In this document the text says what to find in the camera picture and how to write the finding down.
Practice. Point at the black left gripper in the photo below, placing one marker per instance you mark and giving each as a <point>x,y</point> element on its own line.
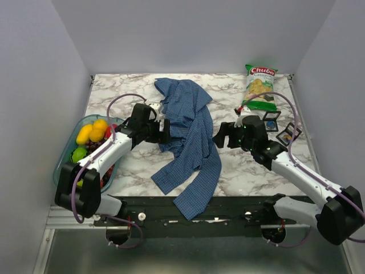
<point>163,137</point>

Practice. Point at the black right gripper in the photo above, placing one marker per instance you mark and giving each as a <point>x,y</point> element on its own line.
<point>227,128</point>

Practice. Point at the blue checked shirt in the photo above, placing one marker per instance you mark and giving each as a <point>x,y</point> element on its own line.
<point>185,104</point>

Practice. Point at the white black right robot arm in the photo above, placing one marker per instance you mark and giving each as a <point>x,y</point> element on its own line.
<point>336,212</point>

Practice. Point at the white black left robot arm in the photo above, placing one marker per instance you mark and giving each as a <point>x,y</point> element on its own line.
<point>79,189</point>

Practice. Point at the black box with blue brooch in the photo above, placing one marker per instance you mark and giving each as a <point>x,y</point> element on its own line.
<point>270,120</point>

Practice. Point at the black box with gold brooch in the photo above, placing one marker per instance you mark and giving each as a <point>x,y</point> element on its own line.
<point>286,136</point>

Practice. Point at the green cassava chips bag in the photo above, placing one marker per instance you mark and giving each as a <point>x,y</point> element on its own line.
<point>260,80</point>

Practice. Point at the orange fruit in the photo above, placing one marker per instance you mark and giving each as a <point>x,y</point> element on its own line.
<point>96,135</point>
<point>100,124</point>

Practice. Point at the dark purple grapes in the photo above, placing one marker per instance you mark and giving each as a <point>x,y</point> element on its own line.
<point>92,146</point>

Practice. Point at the yellow mango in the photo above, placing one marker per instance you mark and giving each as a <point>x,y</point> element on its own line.
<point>84,134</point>

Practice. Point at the teal plastic fruit basket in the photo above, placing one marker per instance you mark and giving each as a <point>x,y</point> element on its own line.
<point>72,145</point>

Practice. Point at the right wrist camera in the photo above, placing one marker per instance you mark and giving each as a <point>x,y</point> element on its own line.
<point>242,113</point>

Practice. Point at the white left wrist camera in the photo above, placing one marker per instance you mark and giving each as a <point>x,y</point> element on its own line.
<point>157,110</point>

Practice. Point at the aluminium frame rail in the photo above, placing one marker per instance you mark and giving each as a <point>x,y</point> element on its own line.
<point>60,218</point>

